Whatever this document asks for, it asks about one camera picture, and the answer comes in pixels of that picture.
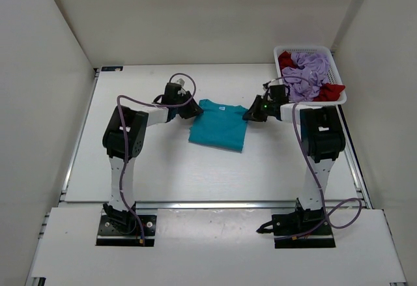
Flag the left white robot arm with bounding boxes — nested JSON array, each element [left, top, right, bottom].
[[102, 78, 203, 234]]

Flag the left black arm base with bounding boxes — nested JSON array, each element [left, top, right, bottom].
[[96, 212, 157, 248]]

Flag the lilac t shirt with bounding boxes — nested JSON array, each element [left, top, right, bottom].
[[280, 51, 332, 103]]

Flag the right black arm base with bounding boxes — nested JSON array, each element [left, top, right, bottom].
[[256, 207, 336, 249]]

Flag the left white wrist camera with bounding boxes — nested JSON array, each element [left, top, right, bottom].
[[174, 77, 185, 88]]

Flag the red t shirt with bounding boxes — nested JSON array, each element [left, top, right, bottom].
[[277, 50, 346, 103]]

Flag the dark label sticker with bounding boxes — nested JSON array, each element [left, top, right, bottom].
[[100, 66, 124, 72]]

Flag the teal t shirt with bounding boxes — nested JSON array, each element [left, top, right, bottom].
[[188, 99, 248, 152]]

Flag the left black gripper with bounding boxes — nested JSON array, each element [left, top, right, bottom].
[[174, 91, 203, 119]]

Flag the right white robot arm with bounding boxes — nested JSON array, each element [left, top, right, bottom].
[[242, 84, 346, 234]]

